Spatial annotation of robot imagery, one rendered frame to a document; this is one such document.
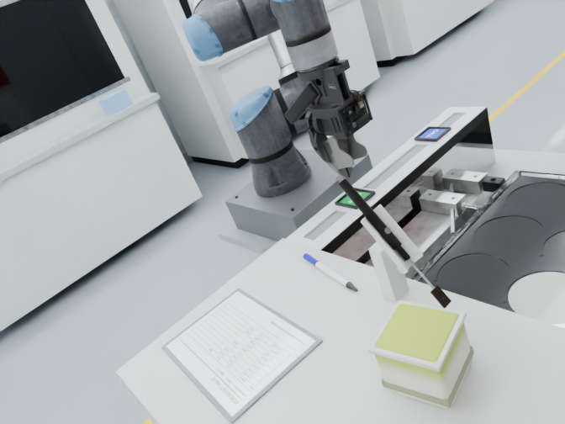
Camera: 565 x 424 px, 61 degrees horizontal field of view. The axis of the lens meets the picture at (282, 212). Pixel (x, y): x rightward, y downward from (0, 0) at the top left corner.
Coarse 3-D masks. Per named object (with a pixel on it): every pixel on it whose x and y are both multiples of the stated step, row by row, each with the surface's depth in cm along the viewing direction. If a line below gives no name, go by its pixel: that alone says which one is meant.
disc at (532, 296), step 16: (512, 288) 66; (528, 288) 65; (544, 288) 64; (560, 288) 63; (512, 304) 64; (528, 304) 63; (544, 304) 62; (560, 304) 61; (544, 320) 60; (560, 320) 59
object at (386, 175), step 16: (448, 112) 109; (464, 112) 106; (480, 112) 104; (416, 144) 101; (432, 144) 98; (384, 160) 100; (400, 160) 98; (416, 160) 95; (368, 176) 96; (384, 176) 95; (400, 176) 91; (384, 192) 88; (336, 208) 90; (304, 224) 89; (320, 224) 87; (336, 224) 85; (304, 240) 84; (320, 240) 82
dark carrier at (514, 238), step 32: (512, 192) 85; (544, 192) 82; (480, 224) 80; (512, 224) 78; (544, 224) 75; (448, 256) 76; (480, 256) 74; (512, 256) 71; (544, 256) 69; (448, 288) 70; (480, 288) 68
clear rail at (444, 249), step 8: (512, 176) 89; (504, 184) 87; (488, 200) 85; (480, 208) 84; (472, 216) 82; (472, 224) 81; (456, 232) 80; (464, 232) 80; (448, 240) 79; (456, 240) 79; (440, 248) 78; (448, 248) 78; (440, 256) 77; (432, 264) 76; (424, 272) 75; (416, 280) 74
